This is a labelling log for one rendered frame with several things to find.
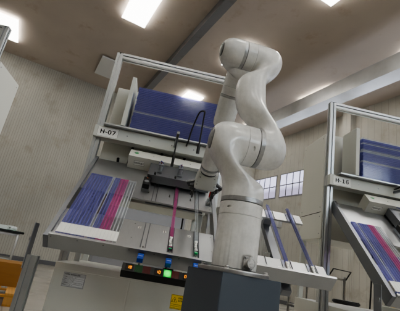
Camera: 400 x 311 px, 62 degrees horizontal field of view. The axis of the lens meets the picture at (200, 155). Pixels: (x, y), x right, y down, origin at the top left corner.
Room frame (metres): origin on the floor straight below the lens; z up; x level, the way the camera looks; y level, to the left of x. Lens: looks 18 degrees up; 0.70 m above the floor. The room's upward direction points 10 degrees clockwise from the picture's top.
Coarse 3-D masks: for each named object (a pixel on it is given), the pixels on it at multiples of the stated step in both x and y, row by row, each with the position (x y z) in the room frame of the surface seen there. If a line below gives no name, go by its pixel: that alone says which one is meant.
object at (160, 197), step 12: (96, 168) 1.78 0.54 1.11; (108, 168) 1.80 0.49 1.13; (120, 168) 1.83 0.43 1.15; (132, 168) 1.85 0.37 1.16; (132, 180) 1.76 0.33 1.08; (144, 192) 1.70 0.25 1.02; (156, 192) 1.73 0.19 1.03; (168, 192) 1.75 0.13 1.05; (180, 192) 1.77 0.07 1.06; (156, 204) 1.72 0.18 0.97; (168, 204) 1.67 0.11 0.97; (180, 204) 1.69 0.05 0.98; (192, 204) 1.71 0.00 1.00; (204, 204) 1.73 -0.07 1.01
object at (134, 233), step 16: (128, 224) 1.50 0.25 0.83; (144, 224) 1.52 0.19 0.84; (128, 240) 1.42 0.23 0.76; (144, 240) 1.44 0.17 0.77; (160, 240) 1.46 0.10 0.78; (176, 240) 1.48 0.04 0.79; (192, 240) 1.50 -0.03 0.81; (208, 240) 1.52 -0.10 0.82; (192, 256) 1.43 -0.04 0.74; (208, 256) 1.45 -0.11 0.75
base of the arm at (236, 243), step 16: (224, 208) 0.90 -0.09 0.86; (240, 208) 0.88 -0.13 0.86; (256, 208) 0.89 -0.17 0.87; (224, 224) 0.90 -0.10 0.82; (240, 224) 0.88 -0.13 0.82; (256, 224) 0.89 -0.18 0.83; (224, 240) 0.89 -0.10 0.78; (240, 240) 0.88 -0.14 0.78; (256, 240) 0.90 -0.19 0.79; (224, 256) 0.89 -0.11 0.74; (240, 256) 0.88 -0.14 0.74; (256, 256) 0.91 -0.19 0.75; (240, 272) 0.84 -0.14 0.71
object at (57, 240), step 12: (48, 240) 1.35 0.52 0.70; (60, 240) 1.35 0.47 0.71; (72, 240) 1.35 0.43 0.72; (84, 240) 1.35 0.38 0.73; (96, 240) 1.35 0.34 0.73; (84, 252) 1.39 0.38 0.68; (96, 252) 1.38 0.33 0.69; (108, 252) 1.38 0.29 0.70; (120, 252) 1.38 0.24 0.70; (132, 252) 1.38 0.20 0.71; (144, 252) 1.38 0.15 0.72; (156, 252) 1.37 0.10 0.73; (168, 252) 1.38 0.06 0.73; (144, 264) 1.42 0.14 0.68; (156, 264) 1.41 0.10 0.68; (180, 264) 1.41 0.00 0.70; (192, 264) 1.41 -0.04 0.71
